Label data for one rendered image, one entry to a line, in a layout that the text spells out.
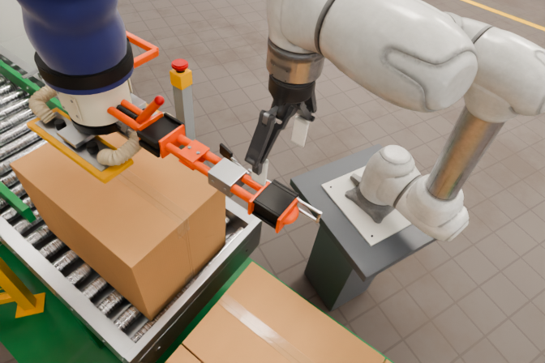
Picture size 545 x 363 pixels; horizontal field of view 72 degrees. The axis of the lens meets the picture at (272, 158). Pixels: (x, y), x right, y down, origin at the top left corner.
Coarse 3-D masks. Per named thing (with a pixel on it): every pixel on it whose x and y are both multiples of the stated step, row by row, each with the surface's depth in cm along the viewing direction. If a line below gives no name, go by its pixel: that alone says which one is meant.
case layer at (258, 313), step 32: (256, 288) 146; (288, 288) 147; (224, 320) 137; (256, 320) 138; (288, 320) 139; (320, 320) 140; (192, 352) 129; (224, 352) 129; (256, 352) 130; (288, 352) 131; (320, 352) 132; (352, 352) 133
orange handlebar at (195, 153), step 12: (132, 36) 124; (144, 48) 123; (156, 48) 121; (144, 60) 118; (132, 108) 101; (120, 120) 98; (132, 120) 97; (168, 144) 93; (192, 144) 93; (180, 156) 91; (192, 156) 90; (204, 156) 92; (216, 156) 91; (192, 168) 91; (204, 168) 89; (252, 180) 88; (240, 192) 85; (288, 216) 82
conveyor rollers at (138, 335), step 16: (0, 80) 216; (0, 96) 211; (16, 96) 209; (0, 112) 198; (16, 112) 205; (32, 112) 202; (0, 128) 192; (16, 128) 191; (0, 144) 186; (16, 144) 184; (16, 176) 172; (16, 192) 166; (0, 208) 162; (16, 224) 154; (32, 224) 158; (32, 240) 151; (48, 256) 148; (64, 256) 147; (80, 272) 143; (96, 288) 140; (112, 304) 137; (128, 320) 134
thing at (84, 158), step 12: (36, 120) 111; (60, 120) 107; (36, 132) 108; (48, 132) 107; (60, 144) 105; (84, 144) 105; (96, 144) 103; (108, 144) 107; (72, 156) 103; (84, 156) 102; (96, 156) 103; (84, 168) 101; (96, 168) 101; (108, 168) 101; (120, 168) 102; (108, 180) 100
